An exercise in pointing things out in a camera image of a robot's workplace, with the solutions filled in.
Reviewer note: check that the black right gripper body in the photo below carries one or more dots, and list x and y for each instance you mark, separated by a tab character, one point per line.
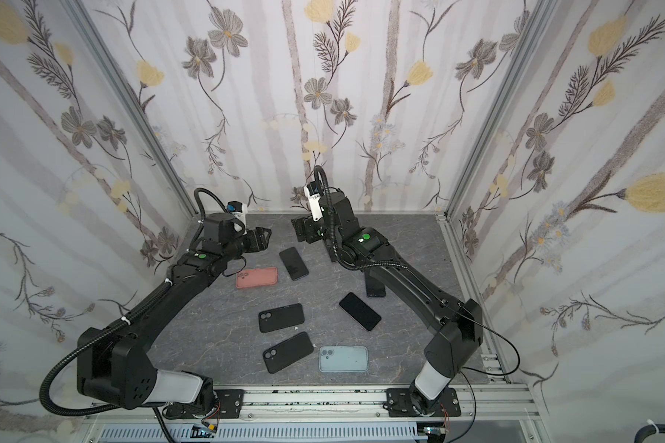
305	229

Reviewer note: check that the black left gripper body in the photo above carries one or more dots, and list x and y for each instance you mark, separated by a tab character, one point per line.
249	242

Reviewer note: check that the pink phone case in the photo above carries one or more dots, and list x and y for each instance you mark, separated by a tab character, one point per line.
253	278

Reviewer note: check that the black phone picked up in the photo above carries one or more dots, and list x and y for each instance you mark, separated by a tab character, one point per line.
294	264

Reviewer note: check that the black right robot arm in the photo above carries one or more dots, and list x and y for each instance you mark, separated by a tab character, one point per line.
456	326

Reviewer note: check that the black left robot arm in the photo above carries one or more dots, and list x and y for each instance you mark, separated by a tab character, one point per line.
115	367

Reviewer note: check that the black phone case upper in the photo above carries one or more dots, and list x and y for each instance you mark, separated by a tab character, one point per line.
281	318

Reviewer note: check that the black phone case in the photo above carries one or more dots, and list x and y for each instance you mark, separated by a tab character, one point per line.
287	352
281	318

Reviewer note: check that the black phone centre tilted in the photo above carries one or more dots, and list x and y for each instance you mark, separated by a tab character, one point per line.
363	314

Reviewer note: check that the black phone case lower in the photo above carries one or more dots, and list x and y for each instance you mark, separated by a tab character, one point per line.
287	352

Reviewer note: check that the light blue phone case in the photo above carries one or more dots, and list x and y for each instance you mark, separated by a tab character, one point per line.
343	359

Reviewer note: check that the small green circuit board left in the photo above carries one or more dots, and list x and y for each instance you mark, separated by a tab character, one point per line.
202	433

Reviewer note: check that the small green circuit board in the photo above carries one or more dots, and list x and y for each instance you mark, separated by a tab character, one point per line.
202	433
431	433

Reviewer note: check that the small green circuit board right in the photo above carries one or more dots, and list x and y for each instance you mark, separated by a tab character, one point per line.
431	433

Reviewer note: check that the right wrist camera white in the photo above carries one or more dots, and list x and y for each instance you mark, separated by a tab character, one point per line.
313	195

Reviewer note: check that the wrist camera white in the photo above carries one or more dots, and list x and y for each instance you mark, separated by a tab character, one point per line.
313	195
239	210

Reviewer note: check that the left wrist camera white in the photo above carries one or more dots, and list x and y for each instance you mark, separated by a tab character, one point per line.
239	210

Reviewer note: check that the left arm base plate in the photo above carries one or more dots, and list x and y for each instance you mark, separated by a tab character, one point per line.
222	403

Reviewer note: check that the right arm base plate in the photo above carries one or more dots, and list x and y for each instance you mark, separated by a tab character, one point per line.
407	403

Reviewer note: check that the white slotted cable duct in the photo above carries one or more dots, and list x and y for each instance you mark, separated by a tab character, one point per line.
304	432

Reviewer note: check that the aluminium frame rail front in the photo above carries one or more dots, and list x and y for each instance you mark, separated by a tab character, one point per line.
489	402

